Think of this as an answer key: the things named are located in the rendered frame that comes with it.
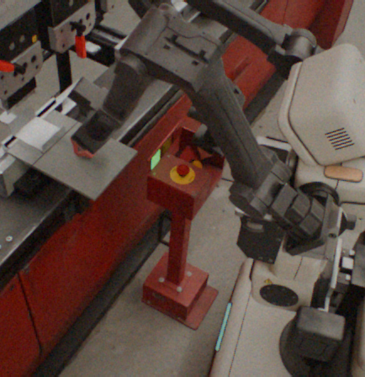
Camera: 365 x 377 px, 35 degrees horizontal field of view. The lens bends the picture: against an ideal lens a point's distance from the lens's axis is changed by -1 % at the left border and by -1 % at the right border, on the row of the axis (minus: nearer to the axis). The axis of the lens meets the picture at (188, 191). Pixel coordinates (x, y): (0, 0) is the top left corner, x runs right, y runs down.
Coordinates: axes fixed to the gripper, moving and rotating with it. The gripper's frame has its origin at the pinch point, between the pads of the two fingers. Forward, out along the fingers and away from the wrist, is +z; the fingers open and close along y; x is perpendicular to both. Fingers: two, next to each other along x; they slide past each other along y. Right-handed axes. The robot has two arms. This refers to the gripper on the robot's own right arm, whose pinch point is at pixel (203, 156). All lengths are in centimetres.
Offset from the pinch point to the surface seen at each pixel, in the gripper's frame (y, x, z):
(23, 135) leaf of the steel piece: 38, 37, -13
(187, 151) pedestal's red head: 5.3, -2.1, 4.7
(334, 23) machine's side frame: -12, -180, 59
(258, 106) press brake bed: -3, -108, 75
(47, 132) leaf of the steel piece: 34.2, 32.7, -14.2
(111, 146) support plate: 18.5, 28.2, -18.1
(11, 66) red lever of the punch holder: 40, 42, -42
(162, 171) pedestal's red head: 7.1, 11.6, 1.7
